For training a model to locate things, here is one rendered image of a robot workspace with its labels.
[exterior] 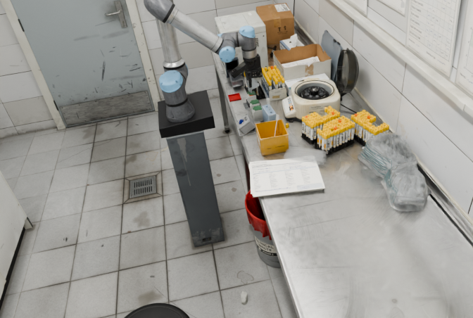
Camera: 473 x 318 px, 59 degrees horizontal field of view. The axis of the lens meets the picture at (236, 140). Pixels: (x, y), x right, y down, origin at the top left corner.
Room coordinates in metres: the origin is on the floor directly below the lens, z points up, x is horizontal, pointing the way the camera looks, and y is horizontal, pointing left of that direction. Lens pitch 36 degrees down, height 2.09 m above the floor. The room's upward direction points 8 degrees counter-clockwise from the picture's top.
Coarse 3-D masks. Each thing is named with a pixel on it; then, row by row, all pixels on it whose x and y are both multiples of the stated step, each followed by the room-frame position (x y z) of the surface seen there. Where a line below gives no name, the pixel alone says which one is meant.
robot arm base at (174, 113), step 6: (186, 102) 1.84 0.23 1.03; (168, 108) 1.84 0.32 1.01; (174, 108) 1.82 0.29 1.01; (180, 108) 1.82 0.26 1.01; (186, 108) 1.83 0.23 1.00; (192, 108) 1.86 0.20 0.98; (168, 114) 1.83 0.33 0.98; (174, 114) 1.81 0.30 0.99; (180, 114) 1.81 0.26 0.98; (186, 114) 1.81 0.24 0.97; (192, 114) 1.84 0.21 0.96; (174, 120) 1.81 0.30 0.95; (180, 120) 1.80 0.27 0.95
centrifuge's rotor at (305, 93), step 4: (308, 88) 1.90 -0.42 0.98; (312, 88) 1.86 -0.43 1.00; (316, 88) 1.86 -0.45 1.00; (320, 88) 1.88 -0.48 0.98; (304, 92) 1.86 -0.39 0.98; (308, 92) 1.86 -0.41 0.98; (312, 92) 1.83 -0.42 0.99; (316, 92) 1.83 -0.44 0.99; (320, 92) 1.84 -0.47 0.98; (324, 92) 1.83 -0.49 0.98; (328, 92) 1.85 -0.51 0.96; (304, 96) 1.82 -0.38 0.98; (308, 96) 1.81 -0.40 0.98; (312, 96) 1.81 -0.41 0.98; (316, 96) 1.80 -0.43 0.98; (320, 96) 1.79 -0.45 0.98; (324, 96) 1.80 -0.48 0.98
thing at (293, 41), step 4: (292, 36) 2.60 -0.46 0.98; (296, 36) 2.55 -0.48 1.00; (284, 40) 2.65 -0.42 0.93; (288, 40) 2.65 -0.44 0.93; (292, 40) 2.59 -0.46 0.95; (296, 40) 2.63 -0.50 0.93; (280, 44) 2.65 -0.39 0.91; (284, 44) 2.58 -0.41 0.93; (288, 44) 2.58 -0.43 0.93; (292, 44) 2.58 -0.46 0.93; (296, 44) 2.51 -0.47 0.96; (300, 44) 2.55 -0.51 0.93; (280, 48) 2.65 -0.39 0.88; (284, 48) 2.56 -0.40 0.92; (288, 48) 2.52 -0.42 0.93
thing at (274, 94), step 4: (264, 80) 2.11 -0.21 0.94; (264, 84) 2.12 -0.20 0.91; (272, 84) 2.05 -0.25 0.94; (264, 88) 2.13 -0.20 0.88; (272, 88) 2.01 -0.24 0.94; (280, 88) 1.99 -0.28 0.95; (284, 88) 2.00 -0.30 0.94; (268, 92) 2.02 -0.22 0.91; (272, 92) 1.99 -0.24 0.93; (276, 92) 1.99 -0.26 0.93; (280, 92) 1.99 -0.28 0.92; (284, 92) 1.99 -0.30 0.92; (268, 96) 2.03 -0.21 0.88; (272, 96) 1.99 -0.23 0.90; (276, 96) 1.99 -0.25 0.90; (280, 96) 1.99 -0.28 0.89; (284, 96) 1.99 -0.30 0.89; (272, 100) 1.99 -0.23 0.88; (276, 100) 1.99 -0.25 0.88
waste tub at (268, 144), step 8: (280, 120) 1.65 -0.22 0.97; (256, 128) 1.60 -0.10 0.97; (264, 128) 1.64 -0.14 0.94; (272, 128) 1.64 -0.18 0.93; (280, 128) 1.65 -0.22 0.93; (264, 136) 1.64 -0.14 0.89; (272, 136) 1.52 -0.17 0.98; (280, 136) 1.52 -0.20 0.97; (288, 136) 1.52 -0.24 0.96; (264, 144) 1.51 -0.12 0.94; (272, 144) 1.52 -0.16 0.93; (280, 144) 1.52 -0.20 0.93; (288, 144) 1.52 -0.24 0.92; (264, 152) 1.51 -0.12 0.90; (272, 152) 1.52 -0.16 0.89; (280, 152) 1.52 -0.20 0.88
